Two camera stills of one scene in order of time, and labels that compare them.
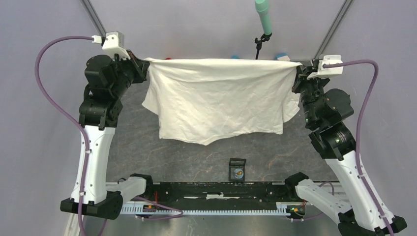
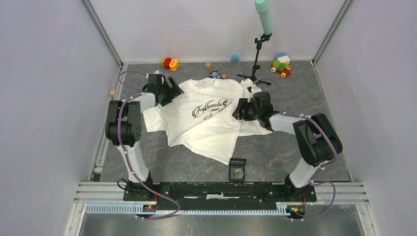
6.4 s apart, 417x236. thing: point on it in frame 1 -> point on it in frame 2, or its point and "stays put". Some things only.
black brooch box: (236, 170) stays put
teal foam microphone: (262, 7) stays put
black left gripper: (139, 67) -> (173, 92)
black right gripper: (303, 72) -> (243, 103)
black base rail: (187, 195) stays put
